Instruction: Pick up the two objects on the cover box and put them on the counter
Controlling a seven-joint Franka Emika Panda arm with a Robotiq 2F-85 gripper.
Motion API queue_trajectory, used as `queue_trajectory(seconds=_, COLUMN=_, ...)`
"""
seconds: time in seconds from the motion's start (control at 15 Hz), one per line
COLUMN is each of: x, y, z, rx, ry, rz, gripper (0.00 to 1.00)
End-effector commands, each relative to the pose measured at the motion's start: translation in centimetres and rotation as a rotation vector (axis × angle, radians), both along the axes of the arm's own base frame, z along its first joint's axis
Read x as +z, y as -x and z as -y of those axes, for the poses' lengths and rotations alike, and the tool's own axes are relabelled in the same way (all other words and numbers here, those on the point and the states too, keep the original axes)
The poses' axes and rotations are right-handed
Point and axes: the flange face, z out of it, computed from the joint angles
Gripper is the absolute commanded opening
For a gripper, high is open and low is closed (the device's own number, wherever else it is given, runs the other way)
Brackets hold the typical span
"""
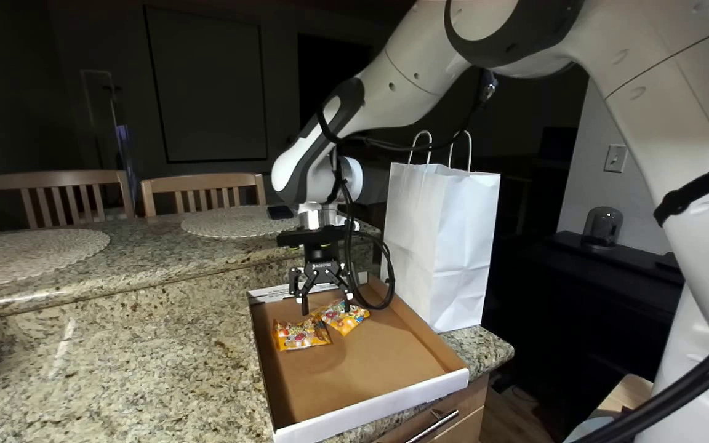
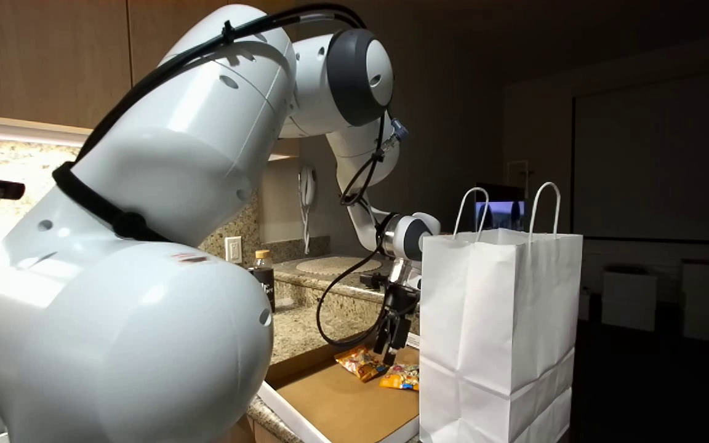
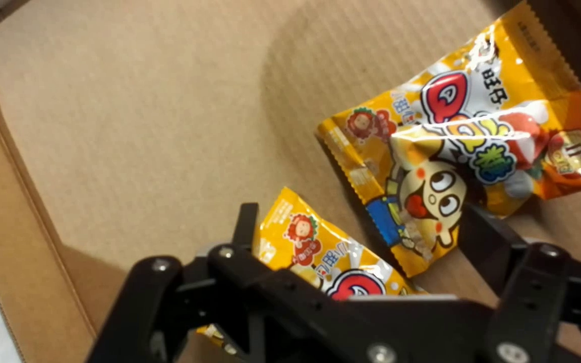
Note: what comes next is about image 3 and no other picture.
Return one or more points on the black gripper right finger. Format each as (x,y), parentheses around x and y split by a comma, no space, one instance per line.
(498,249)

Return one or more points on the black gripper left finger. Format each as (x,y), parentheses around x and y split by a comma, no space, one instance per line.
(250,228)

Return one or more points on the yellow cartoon snack packet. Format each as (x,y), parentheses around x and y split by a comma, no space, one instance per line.
(451,134)
(302,249)

